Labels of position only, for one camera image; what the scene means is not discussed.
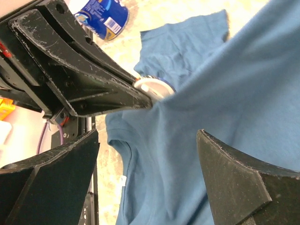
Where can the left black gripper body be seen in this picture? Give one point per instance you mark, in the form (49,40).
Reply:
(21,79)

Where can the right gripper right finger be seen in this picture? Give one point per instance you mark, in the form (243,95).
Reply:
(243,190)

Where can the blue wrapped toilet paper roll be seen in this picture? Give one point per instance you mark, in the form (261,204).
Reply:
(105,18)

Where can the blue t-shirt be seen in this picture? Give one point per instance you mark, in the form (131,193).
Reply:
(245,91)

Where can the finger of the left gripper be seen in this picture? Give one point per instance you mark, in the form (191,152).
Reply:
(81,86)
(63,38)

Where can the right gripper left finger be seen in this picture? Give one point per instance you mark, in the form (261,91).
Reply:
(49,188)

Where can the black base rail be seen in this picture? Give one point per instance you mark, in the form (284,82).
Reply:
(91,178)

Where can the small round brooch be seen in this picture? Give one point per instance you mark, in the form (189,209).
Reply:
(154,87)

